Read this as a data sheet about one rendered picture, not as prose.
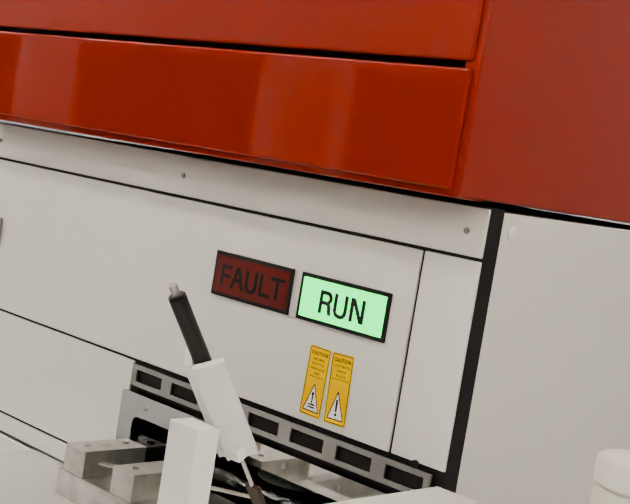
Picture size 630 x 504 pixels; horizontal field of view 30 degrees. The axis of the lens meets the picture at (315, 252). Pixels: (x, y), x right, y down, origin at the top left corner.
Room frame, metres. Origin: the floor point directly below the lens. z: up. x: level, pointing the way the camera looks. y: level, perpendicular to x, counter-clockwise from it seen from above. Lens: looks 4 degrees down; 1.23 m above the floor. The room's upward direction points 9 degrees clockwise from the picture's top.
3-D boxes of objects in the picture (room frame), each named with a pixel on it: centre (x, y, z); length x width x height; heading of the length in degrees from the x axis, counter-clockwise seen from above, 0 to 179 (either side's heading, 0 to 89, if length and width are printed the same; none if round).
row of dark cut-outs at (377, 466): (1.21, 0.02, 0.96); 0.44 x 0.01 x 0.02; 48
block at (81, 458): (1.22, 0.18, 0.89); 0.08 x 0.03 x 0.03; 138
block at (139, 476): (1.16, 0.12, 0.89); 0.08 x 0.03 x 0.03; 138
